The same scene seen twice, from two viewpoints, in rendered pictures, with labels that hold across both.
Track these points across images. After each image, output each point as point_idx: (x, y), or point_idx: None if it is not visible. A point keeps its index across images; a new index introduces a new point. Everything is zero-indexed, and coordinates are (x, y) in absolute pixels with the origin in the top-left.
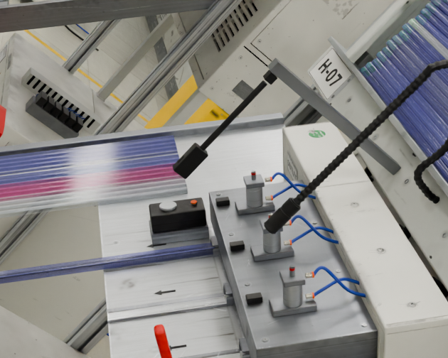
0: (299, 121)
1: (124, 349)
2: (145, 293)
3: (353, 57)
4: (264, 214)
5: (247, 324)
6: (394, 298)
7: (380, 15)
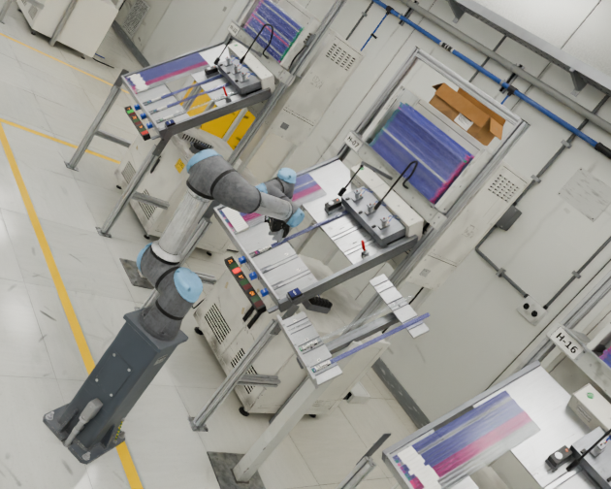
0: (341, 156)
1: (342, 246)
2: (337, 230)
3: (365, 140)
4: (361, 200)
5: (374, 233)
6: (407, 218)
7: (363, 116)
